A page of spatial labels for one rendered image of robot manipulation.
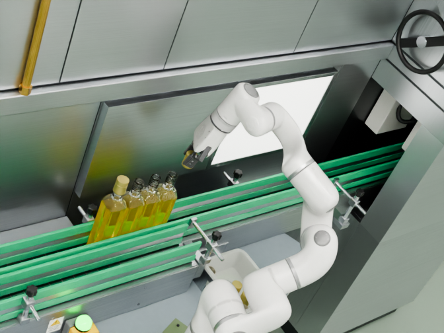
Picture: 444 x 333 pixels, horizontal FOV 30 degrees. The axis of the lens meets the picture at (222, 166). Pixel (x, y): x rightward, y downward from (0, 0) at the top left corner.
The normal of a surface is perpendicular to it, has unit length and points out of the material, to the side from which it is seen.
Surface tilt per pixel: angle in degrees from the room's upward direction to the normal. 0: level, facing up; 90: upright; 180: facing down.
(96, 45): 90
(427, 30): 90
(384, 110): 90
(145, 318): 0
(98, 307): 90
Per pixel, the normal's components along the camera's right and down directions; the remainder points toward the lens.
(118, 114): 0.56, 0.66
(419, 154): -0.76, 0.18
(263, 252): 0.33, -0.73
